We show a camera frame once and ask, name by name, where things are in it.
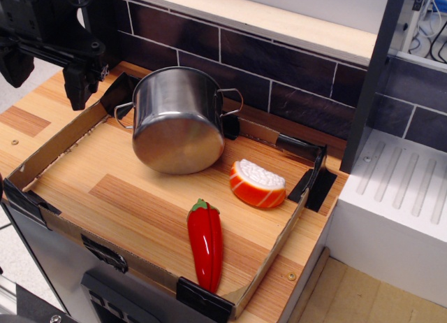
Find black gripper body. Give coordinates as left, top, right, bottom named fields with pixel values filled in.
left=1, top=0, right=105, bottom=66

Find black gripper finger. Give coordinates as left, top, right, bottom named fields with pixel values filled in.
left=63, top=63, right=108, bottom=110
left=1, top=47, right=34, bottom=88

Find stainless steel pot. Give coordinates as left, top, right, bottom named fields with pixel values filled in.
left=114, top=66, right=227, bottom=175

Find cardboard fence with black tape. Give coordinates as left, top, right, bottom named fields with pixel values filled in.
left=1, top=73, right=346, bottom=322

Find red toy chili pepper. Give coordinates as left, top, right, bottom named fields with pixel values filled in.
left=186, top=199, right=224, bottom=293

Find toy salmon sushi piece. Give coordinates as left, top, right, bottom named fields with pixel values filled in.
left=230, top=159, right=286, bottom=208

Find wooden shelf board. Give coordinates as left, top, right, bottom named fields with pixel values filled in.
left=140, top=0, right=376, bottom=66

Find white dish drainer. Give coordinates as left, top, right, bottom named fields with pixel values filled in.
left=337, top=128, right=447, bottom=243

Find dark grey vertical post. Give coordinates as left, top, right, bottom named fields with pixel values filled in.
left=340, top=0, right=404, bottom=173

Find cables in background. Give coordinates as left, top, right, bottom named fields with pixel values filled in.
left=401, top=0, right=447, bottom=63

